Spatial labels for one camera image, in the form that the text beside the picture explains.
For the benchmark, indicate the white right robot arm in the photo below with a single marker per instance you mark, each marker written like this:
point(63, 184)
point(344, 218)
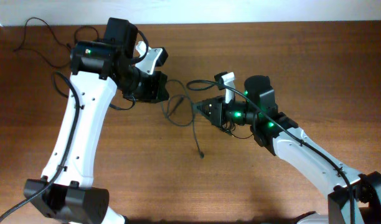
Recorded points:
point(353, 197)

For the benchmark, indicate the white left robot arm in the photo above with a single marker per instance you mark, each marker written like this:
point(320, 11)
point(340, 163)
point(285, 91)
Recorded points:
point(117, 62)

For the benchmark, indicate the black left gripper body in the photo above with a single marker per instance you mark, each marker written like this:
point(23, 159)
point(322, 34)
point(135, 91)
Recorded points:
point(148, 88)

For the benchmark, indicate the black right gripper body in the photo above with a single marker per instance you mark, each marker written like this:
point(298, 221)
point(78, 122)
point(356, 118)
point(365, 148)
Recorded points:
point(235, 112)

